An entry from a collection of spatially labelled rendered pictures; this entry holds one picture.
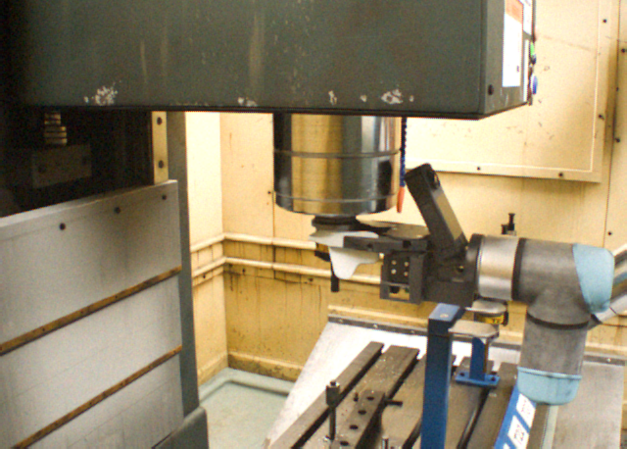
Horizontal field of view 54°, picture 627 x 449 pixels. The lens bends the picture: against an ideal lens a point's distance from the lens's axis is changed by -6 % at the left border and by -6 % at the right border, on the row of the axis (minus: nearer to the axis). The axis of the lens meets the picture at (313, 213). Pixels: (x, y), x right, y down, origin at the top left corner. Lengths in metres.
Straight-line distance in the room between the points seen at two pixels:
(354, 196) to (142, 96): 0.28
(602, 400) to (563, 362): 1.05
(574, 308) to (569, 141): 1.04
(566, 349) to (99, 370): 0.75
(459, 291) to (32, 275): 0.60
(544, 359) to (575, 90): 1.08
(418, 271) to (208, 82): 0.33
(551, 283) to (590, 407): 1.08
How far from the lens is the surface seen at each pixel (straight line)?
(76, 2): 0.88
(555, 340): 0.76
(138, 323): 1.21
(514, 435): 1.31
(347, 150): 0.73
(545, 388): 0.79
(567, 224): 1.79
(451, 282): 0.78
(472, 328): 1.06
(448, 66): 0.63
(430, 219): 0.76
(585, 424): 1.76
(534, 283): 0.74
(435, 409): 1.13
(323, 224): 0.80
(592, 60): 1.74
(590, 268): 0.74
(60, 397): 1.10
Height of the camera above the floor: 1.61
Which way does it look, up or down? 12 degrees down
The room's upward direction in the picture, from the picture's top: straight up
